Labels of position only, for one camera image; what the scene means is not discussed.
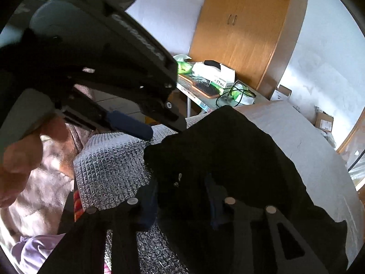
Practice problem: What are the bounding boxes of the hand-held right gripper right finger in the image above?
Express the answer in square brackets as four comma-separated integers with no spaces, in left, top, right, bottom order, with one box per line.
[204,174,328,274]

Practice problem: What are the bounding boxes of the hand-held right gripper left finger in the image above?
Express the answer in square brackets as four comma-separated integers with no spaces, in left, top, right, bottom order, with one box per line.
[37,181,160,274]

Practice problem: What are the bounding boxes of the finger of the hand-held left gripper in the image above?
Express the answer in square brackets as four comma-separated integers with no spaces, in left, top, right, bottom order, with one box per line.
[61,86,155,141]
[136,91,188,134]

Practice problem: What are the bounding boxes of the black garment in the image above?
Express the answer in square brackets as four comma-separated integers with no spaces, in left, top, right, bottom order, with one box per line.
[143,105,350,274]

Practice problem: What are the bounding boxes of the person's left hand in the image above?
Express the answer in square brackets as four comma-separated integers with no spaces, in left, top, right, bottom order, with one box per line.
[0,116,70,209]

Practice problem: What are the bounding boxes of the glass top side table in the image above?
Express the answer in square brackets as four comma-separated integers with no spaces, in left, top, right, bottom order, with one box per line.
[175,74,270,117]

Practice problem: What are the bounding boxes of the silver foil insulation mat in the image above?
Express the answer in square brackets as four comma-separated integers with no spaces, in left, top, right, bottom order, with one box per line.
[73,100,361,274]

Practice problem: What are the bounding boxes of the orange hairbrush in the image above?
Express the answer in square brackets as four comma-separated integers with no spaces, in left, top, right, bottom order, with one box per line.
[178,74,221,99]

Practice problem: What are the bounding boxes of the green wipes packet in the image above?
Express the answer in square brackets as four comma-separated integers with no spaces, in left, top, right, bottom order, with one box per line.
[172,54,194,75]

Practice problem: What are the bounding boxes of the white tissue box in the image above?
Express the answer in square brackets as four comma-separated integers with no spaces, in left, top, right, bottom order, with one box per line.
[192,62,237,89]

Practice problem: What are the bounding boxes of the red striped cloth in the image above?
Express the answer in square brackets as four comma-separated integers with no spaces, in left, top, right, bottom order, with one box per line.
[73,190,84,223]

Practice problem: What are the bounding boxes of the white and green packet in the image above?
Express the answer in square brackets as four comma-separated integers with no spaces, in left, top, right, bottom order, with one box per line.
[229,81,256,106]

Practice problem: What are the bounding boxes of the brown fleece blanket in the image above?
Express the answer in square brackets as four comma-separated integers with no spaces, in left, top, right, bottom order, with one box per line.
[0,126,94,252]

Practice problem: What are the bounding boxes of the wooden wardrobe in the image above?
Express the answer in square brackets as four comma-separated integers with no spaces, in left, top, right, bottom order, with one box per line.
[189,0,310,99]

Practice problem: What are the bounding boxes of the white carton box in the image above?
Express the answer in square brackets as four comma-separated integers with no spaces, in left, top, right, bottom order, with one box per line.
[269,85,293,102]

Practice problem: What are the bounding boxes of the lilac fleece garment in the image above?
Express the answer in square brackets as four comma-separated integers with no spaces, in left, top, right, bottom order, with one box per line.
[11,232,67,274]

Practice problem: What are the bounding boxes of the brown cardboard box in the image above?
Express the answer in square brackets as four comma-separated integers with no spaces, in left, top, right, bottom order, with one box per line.
[315,111,334,132]

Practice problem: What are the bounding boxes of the clear plastic curtain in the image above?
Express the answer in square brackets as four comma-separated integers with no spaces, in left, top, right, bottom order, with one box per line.
[341,137,365,195]

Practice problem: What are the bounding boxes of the black charger cables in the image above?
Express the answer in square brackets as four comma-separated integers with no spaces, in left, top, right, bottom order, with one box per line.
[215,84,257,107]

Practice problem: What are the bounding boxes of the black hanging cable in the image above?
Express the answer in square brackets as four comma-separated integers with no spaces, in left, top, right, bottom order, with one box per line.
[346,150,365,172]

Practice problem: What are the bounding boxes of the wooden door frame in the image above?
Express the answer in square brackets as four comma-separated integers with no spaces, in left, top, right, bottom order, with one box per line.
[336,117,365,155]

